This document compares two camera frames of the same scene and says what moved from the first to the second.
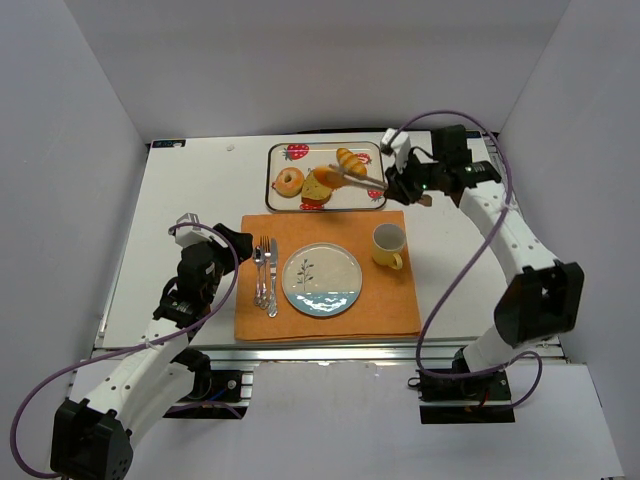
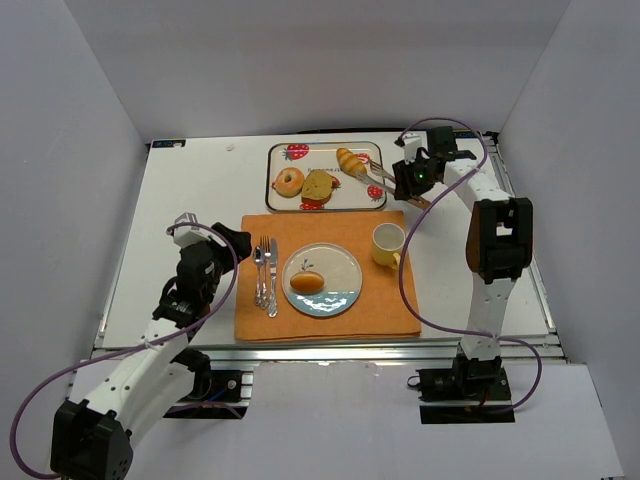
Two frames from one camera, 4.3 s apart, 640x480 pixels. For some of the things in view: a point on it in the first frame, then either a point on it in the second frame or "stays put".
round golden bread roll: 329,177 -> 306,282
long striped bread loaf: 350,162 stays put
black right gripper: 400,182 stays put
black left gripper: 220,250 stays put
